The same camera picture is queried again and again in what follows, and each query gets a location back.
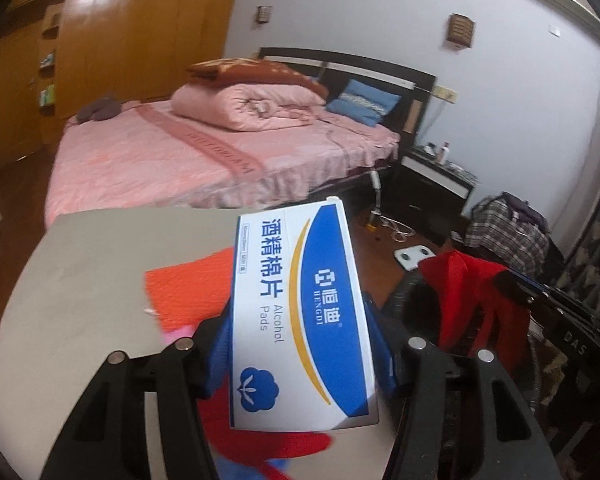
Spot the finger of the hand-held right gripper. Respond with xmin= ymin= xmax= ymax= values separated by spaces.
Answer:
xmin=494 ymin=266 xmax=556 ymax=307

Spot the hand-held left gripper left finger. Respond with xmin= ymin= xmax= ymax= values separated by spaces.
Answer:
xmin=62 ymin=305 xmax=236 ymax=480

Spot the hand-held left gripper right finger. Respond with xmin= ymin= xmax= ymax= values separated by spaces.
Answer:
xmin=362 ymin=297 xmax=563 ymax=480

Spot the red jacket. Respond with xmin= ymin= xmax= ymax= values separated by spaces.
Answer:
xmin=419 ymin=250 xmax=531 ymax=357

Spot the trash bin with black bag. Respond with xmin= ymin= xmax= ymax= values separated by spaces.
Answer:
xmin=380 ymin=260 xmax=546 ymax=411

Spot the white blue cardboard box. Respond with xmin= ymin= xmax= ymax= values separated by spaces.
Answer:
xmin=228 ymin=199 xmax=379 ymax=432

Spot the pink paper scrap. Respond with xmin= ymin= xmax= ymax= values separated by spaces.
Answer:
xmin=161 ymin=324 xmax=196 ymax=345

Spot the plaid bag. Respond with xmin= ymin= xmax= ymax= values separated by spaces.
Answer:
xmin=462 ymin=199 xmax=551 ymax=272

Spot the patterned curtain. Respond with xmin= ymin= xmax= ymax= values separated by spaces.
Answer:
xmin=545 ymin=205 xmax=600 ymax=411

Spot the orange mesh cloth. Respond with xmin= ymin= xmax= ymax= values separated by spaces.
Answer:
xmin=145 ymin=247 xmax=238 ymax=333

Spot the white bathroom scale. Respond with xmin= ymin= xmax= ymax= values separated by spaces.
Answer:
xmin=392 ymin=246 xmax=441 ymax=274

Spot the blue plastic wrapper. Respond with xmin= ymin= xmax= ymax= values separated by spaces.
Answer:
xmin=215 ymin=452 xmax=301 ymax=480

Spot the black white nightstand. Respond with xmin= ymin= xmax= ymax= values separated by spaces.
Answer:
xmin=382 ymin=145 xmax=478 ymax=247

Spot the dark wooden bed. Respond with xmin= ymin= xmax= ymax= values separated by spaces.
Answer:
xmin=44 ymin=47 xmax=437 ymax=211

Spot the pink bedspread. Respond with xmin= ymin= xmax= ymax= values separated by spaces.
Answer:
xmin=44 ymin=99 xmax=401 ymax=211

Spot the dark bed headboard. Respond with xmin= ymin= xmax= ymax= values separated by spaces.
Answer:
xmin=257 ymin=47 xmax=437 ymax=134

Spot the large blue pillow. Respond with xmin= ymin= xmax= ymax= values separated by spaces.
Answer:
xmin=326 ymin=79 xmax=398 ymax=126

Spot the folded pink quilt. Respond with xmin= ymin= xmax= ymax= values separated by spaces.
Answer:
xmin=171 ymin=82 xmax=327 ymax=132

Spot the dark purple garment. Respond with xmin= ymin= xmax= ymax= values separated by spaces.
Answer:
xmin=76 ymin=96 xmax=123 ymax=124

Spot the folded brown patterned blanket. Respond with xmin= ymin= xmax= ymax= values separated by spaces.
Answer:
xmin=186 ymin=58 xmax=329 ymax=100

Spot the wooden wardrobe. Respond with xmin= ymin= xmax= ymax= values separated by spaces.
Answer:
xmin=0 ymin=0 xmax=244 ymax=173

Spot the white floor cable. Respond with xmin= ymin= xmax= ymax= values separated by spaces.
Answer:
xmin=380 ymin=215 xmax=417 ymax=242

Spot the large brown wall lamp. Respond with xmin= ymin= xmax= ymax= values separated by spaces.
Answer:
xmin=447 ymin=13 xmax=476 ymax=50

